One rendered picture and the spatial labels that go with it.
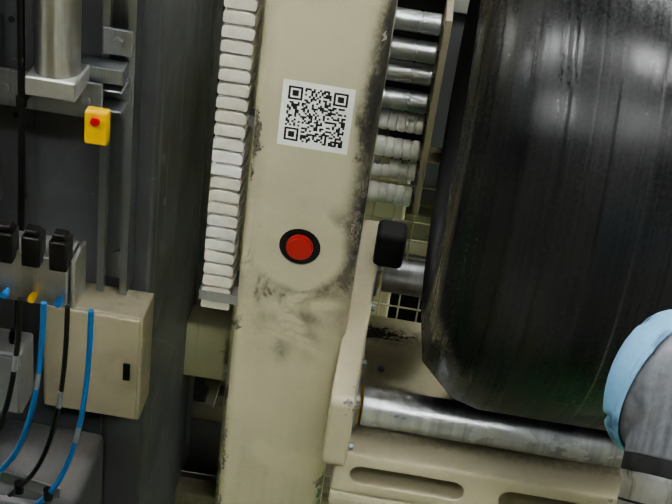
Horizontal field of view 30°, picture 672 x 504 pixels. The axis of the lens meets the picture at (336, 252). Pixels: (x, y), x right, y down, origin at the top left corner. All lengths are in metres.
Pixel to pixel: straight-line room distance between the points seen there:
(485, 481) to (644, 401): 0.51
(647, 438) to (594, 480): 0.53
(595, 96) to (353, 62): 0.27
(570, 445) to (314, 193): 0.40
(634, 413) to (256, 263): 0.58
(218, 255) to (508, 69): 0.44
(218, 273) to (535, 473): 0.42
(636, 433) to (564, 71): 0.34
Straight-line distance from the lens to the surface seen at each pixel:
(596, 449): 1.43
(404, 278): 1.64
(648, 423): 0.94
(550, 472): 1.46
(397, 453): 1.43
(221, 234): 1.41
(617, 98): 1.13
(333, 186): 1.34
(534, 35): 1.15
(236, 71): 1.31
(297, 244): 1.38
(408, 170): 1.79
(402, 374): 1.65
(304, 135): 1.32
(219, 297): 1.45
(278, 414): 1.52
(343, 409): 1.36
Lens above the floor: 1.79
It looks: 32 degrees down
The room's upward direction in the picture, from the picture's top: 8 degrees clockwise
